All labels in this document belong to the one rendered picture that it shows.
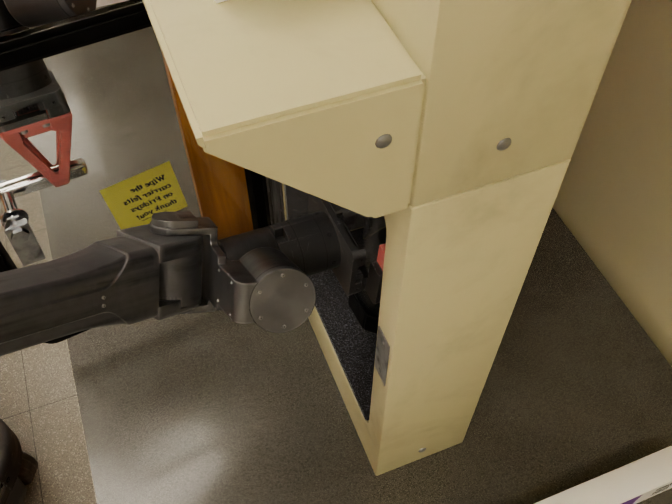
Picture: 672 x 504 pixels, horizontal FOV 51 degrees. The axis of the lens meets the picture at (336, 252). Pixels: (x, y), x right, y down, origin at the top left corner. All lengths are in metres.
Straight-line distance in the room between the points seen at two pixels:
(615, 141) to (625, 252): 0.15
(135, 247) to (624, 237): 0.66
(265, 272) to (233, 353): 0.35
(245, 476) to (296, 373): 0.14
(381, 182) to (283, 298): 0.21
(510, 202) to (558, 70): 0.10
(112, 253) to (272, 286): 0.13
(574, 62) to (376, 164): 0.12
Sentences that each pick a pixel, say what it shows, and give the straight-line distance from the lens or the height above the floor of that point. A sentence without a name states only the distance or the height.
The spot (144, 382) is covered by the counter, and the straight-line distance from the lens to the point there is 0.91.
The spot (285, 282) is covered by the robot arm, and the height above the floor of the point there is 1.26.
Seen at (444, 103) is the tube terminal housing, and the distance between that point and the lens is 0.37.
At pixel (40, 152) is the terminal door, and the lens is 0.70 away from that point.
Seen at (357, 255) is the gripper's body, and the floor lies 1.22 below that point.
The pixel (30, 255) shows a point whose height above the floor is 1.17.
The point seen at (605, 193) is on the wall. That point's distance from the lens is 1.03.
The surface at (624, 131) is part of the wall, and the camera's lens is 0.96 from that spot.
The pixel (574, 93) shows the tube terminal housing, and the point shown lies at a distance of 0.42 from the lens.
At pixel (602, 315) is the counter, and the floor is 0.94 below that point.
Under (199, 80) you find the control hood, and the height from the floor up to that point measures 1.51.
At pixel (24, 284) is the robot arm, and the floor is 1.32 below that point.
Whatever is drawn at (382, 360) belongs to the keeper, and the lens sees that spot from 0.61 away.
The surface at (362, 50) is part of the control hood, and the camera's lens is 0.37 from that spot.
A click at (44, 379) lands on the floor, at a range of 2.09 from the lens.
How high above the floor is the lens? 1.73
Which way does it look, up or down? 54 degrees down
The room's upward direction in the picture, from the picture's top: straight up
